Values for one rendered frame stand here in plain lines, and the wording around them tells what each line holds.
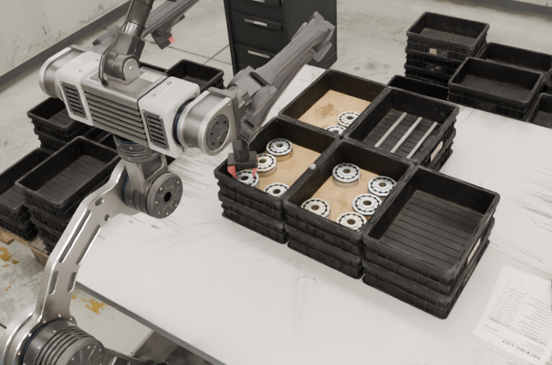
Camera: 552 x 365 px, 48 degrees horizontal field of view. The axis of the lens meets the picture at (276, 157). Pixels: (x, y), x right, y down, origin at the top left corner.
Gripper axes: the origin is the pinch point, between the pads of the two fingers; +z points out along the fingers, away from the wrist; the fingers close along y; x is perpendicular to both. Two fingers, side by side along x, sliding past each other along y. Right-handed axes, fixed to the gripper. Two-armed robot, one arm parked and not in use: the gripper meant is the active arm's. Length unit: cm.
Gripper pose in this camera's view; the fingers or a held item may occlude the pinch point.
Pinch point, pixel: (244, 177)
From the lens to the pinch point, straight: 224.8
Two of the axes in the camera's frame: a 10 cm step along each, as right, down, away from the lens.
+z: 0.6, 7.7, 6.4
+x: 0.4, 6.4, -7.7
